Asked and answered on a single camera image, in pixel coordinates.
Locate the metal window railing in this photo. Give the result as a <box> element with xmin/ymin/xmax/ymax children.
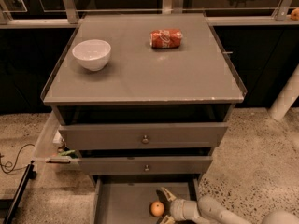
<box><xmin>0</xmin><ymin>0</ymin><xmax>299</xmax><ymax>29</ymax></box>

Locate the orange fruit on ledge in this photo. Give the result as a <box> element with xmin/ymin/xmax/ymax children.
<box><xmin>291</xmin><ymin>8</ymin><xmax>299</xmax><ymax>21</ymax></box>

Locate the red soda can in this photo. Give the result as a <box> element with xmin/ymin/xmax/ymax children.
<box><xmin>149</xmin><ymin>29</ymin><xmax>183</xmax><ymax>49</ymax></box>

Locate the bottom grey open drawer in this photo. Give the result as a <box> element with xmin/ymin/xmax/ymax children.
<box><xmin>91</xmin><ymin>175</ymin><xmax>198</xmax><ymax>224</ymax></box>

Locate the middle grey drawer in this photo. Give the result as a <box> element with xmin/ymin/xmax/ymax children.
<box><xmin>78</xmin><ymin>156</ymin><xmax>212</xmax><ymax>175</ymax></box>

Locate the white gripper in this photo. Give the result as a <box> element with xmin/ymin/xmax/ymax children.
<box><xmin>160</xmin><ymin>187</ymin><xmax>199</xmax><ymax>224</ymax></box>

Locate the clear plastic bin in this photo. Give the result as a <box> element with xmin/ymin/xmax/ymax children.
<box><xmin>32</xmin><ymin>113</ymin><xmax>80</xmax><ymax>172</ymax></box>

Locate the grey drawer cabinet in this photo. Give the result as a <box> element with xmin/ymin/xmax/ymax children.
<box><xmin>40</xmin><ymin>12</ymin><xmax>248</xmax><ymax>224</ymax></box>

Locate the black metal bar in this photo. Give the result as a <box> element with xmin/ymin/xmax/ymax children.
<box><xmin>2</xmin><ymin>161</ymin><xmax>36</xmax><ymax>224</ymax></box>

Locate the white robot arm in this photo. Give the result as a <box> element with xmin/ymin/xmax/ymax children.
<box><xmin>161</xmin><ymin>187</ymin><xmax>299</xmax><ymax>224</ymax></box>

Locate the orange fruit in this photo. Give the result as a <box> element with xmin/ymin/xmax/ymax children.
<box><xmin>291</xmin><ymin>8</ymin><xmax>299</xmax><ymax>21</ymax></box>
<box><xmin>150</xmin><ymin>201</ymin><xmax>164</xmax><ymax>217</ymax></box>

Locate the white cylindrical post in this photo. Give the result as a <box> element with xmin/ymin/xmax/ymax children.
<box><xmin>268</xmin><ymin>64</ymin><xmax>299</xmax><ymax>120</ymax></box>

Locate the top grey drawer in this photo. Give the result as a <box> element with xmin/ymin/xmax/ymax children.
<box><xmin>59</xmin><ymin>122</ymin><xmax>227</xmax><ymax>150</ymax></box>

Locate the black floor cable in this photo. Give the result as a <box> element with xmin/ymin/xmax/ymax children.
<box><xmin>0</xmin><ymin>143</ymin><xmax>36</xmax><ymax>175</ymax></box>

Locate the white ceramic bowl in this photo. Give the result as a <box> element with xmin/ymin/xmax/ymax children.
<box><xmin>72</xmin><ymin>39</ymin><xmax>111</xmax><ymax>71</ymax></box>

